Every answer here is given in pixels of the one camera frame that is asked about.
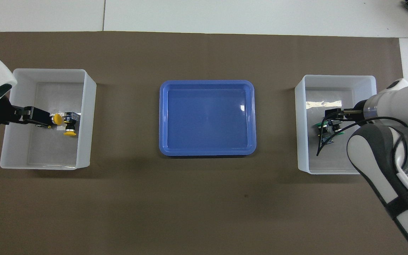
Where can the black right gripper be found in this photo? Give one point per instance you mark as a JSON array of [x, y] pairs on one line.
[[360, 113]]

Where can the green push button switch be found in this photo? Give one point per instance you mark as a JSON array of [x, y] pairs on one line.
[[326, 136], [338, 131]]

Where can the yellow push button switch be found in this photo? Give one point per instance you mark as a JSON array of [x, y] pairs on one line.
[[71, 118], [58, 119]]

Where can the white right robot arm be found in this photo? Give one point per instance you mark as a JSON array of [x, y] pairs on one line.
[[402, 106]]

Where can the white paper label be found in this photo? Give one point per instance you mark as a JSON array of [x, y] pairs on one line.
[[60, 128]]

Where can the translucent white plastic box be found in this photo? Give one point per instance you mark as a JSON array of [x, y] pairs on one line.
[[317, 163], [41, 150]]

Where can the blue plastic tray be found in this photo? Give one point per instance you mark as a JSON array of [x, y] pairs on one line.
[[207, 120]]

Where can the brown table mat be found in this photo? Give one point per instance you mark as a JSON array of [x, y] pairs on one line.
[[204, 205]]

